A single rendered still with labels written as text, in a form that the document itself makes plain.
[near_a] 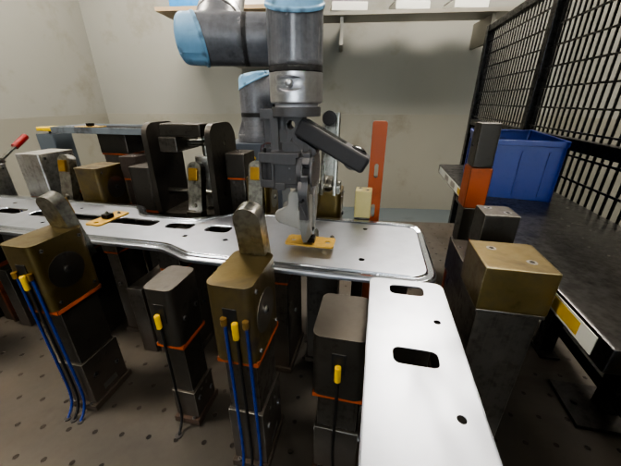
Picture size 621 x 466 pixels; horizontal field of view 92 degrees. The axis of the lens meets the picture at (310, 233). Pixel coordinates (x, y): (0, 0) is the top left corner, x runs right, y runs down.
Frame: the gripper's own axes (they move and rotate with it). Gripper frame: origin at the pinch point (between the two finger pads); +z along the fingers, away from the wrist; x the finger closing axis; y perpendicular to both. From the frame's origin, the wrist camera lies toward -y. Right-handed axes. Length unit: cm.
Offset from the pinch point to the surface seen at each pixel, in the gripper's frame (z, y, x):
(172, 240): 3.0, 25.7, 2.3
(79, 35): -84, 313, -274
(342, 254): 3.0, -5.7, 1.2
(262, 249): -2.7, 3.8, 12.5
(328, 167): -7.2, 0.1, -19.4
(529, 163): -8, -43, -29
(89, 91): -29, 312, -266
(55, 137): -10, 92, -36
